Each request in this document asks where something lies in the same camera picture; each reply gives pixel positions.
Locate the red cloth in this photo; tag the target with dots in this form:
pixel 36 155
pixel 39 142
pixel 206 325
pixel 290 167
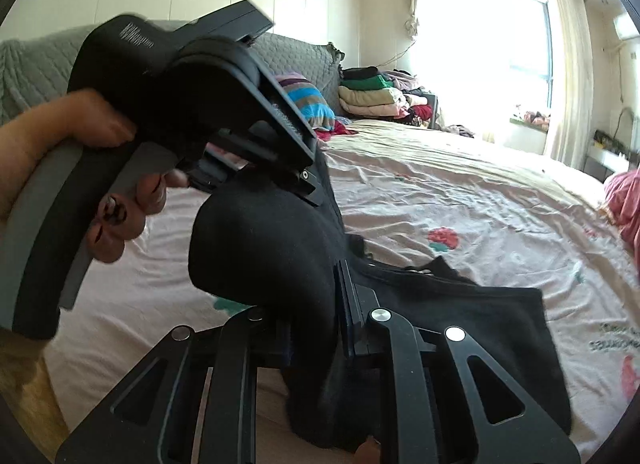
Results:
pixel 340 129

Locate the pink garment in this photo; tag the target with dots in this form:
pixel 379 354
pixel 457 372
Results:
pixel 627 204

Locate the black sweater with orange patches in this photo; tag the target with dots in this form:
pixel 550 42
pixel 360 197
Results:
pixel 260 244

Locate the striped pillow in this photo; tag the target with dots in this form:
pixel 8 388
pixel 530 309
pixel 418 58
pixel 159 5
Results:
pixel 310 106

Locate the window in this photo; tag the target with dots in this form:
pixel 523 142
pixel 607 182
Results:
pixel 527 43

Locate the cream curtain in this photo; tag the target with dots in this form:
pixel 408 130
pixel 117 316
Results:
pixel 565 73

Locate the white air conditioner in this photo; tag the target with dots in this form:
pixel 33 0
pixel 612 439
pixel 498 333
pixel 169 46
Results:
pixel 627 27

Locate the pile of loose clothes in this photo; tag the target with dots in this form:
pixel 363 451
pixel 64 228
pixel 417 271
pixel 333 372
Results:
pixel 420 103

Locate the stack of folded clothes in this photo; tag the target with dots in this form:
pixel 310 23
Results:
pixel 370 93

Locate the white desk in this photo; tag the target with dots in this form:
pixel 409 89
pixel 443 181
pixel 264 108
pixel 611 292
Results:
pixel 607 161

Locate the grey quilted headboard cover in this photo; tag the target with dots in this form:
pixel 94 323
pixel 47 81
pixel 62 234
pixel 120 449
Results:
pixel 30 73

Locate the person's left hand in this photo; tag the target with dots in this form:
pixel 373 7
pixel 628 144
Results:
pixel 55 123

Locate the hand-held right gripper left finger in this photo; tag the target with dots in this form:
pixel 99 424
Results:
pixel 235 344

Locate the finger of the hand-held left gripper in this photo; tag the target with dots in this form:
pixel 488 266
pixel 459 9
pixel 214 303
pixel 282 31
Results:
pixel 207 174
pixel 307 183

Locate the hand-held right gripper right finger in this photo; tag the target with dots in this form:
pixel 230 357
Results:
pixel 348 304

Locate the windowsill clutter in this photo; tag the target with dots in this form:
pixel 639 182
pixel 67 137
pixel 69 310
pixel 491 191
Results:
pixel 530 118

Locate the person's right hand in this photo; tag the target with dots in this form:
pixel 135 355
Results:
pixel 367 451

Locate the dark small garment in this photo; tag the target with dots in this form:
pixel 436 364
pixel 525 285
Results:
pixel 459 131

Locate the floral bed sheet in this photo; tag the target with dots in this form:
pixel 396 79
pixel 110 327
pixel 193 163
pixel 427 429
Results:
pixel 450 183

